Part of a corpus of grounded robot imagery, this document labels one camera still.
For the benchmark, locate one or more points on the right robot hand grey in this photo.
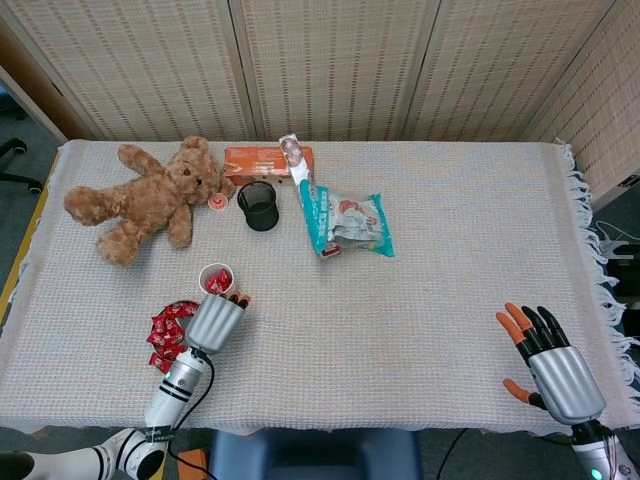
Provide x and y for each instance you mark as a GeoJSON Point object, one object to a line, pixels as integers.
{"type": "Point", "coordinates": [567, 387]}

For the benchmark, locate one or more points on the left robot hand grey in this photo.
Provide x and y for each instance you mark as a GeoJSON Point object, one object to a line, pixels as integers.
{"type": "Point", "coordinates": [212, 325]}

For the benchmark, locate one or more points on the red candy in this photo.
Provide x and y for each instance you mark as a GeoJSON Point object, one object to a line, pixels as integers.
{"type": "Point", "coordinates": [161, 325]}
{"type": "Point", "coordinates": [189, 308]}
{"type": "Point", "coordinates": [160, 340]}
{"type": "Point", "coordinates": [213, 285]}
{"type": "Point", "coordinates": [176, 328]}
{"type": "Point", "coordinates": [173, 311]}
{"type": "Point", "coordinates": [164, 367]}
{"type": "Point", "coordinates": [224, 276]}
{"type": "Point", "coordinates": [156, 359]}

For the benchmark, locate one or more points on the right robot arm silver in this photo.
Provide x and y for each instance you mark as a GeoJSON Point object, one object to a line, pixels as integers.
{"type": "Point", "coordinates": [595, 452]}

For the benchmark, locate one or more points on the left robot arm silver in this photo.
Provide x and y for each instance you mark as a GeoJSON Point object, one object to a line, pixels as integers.
{"type": "Point", "coordinates": [175, 385]}

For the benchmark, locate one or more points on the silver metal plate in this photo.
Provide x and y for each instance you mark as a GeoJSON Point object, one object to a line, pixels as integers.
{"type": "Point", "coordinates": [181, 302]}

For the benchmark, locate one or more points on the white paper cup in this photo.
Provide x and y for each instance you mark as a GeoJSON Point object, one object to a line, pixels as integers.
{"type": "Point", "coordinates": [205, 274]}

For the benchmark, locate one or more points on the black mesh pen holder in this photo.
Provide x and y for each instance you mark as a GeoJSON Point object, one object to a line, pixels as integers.
{"type": "Point", "coordinates": [260, 220]}

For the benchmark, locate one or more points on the orange block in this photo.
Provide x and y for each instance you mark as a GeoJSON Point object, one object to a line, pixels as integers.
{"type": "Point", "coordinates": [194, 460]}

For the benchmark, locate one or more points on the brown teddy bear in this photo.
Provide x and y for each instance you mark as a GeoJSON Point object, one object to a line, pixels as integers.
{"type": "Point", "coordinates": [145, 200]}

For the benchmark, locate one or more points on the grey waffle tablecloth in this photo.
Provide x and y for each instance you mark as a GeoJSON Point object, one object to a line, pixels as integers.
{"type": "Point", "coordinates": [375, 325]}

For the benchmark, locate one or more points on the orange cardboard box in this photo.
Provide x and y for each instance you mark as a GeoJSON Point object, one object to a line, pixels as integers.
{"type": "Point", "coordinates": [250, 162]}

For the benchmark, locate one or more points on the teal snack bag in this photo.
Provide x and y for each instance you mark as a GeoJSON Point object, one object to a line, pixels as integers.
{"type": "Point", "coordinates": [350, 220]}

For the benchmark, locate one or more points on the long white wrap box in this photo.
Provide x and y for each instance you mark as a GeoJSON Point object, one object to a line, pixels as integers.
{"type": "Point", "coordinates": [295, 160]}

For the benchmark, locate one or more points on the black office chair base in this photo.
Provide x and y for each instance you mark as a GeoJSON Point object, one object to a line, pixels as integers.
{"type": "Point", "coordinates": [20, 180]}

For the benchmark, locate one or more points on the beige woven folding screen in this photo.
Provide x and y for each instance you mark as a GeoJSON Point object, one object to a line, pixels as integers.
{"type": "Point", "coordinates": [340, 65]}

